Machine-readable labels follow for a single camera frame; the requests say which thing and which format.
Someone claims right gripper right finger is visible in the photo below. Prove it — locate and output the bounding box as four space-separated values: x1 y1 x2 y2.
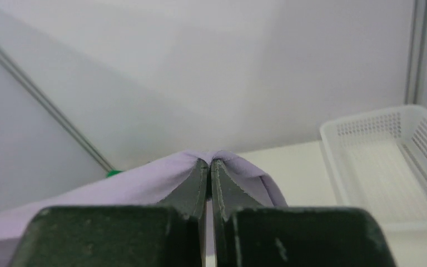
211 160 395 266

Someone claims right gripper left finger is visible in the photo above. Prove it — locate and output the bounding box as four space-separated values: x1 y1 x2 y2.
9 160 209 266

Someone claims purple t shirt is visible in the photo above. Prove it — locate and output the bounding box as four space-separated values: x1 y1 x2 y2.
0 150 287 266

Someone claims folded green t shirt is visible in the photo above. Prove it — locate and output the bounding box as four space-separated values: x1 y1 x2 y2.
106 170 122 178

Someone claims white plastic basket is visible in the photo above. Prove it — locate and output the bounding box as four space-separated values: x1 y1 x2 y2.
320 105 427 232

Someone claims left aluminium corner rail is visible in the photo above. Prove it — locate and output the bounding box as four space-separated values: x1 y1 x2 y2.
0 48 115 172

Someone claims aluminium corner rail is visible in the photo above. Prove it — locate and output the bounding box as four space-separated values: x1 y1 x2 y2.
0 48 115 172
404 0 427 105

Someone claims right aluminium corner rail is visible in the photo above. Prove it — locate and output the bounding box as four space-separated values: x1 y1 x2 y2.
404 0 427 105

